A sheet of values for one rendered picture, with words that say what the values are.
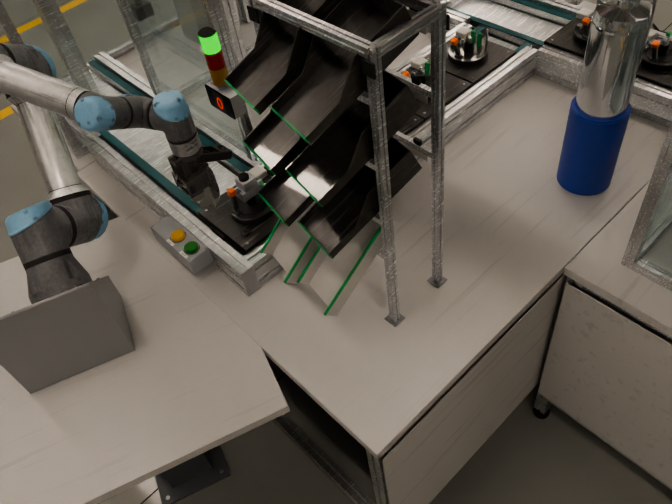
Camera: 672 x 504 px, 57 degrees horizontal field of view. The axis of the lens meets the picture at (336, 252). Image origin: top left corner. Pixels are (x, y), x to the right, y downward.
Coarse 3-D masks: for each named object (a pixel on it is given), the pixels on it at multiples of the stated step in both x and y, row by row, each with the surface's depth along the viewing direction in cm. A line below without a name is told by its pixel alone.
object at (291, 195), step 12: (276, 180) 152; (288, 180) 151; (264, 192) 152; (276, 192) 151; (288, 192) 149; (300, 192) 147; (276, 204) 149; (288, 204) 147; (300, 204) 143; (288, 216) 143
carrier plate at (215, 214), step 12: (264, 180) 190; (204, 216) 182; (216, 216) 182; (228, 216) 181; (276, 216) 179; (216, 228) 180; (228, 228) 178; (240, 228) 177; (252, 228) 177; (264, 228) 176; (240, 240) 174; (252, 240) 174
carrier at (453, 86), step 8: (416, 64) 218; (424, 64) 218; (416, 72) 212; (424, 72) 206; (424, 80) 208; (448, 80) 212; (456, 80) 212; (464, 80) 211; (448, 88) 209; (456, 88) 209; (464, 88) 208; (448, 96) 206; (456, 96) 207; (424, 104) 205; (416, 112) 203; (424, 112) 202; (424, 120) 201
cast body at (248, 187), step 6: (240, 174) 174; (246, 174) 173; (240, 180) 173; (246, 180) 173; (252, 180) 173; (258, 180) 179; (240, 186) 174; (246, 186) 173; (252, 186) 175; (258, 186) 176; (240, 192) 175; (246, 192) 174; (252, 192) 176; (240, 198) 176; (246, 198) 175
